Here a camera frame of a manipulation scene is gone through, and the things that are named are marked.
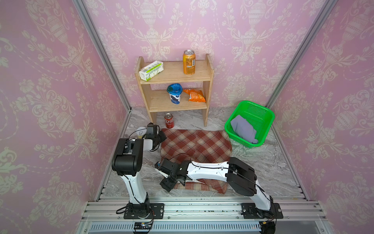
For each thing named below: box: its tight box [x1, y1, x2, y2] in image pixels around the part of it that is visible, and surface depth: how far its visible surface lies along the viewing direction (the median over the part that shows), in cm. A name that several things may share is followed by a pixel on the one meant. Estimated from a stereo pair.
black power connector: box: [259, 220, 276, 234], surface depth 73 cm
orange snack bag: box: [183, 88, 206, 103], surface depth 94 cm
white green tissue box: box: [138, 60, 165, 82], surface depth 76 cm
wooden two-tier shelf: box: [134, 53, 215, 127], surface depth 86 cm
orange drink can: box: [182, 49, 197, 76], surface depth 73 cm
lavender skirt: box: [230, 114, 259, 144], surface depth 102 cm
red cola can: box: [164, 112, 175, 129], surface depth 104 cm
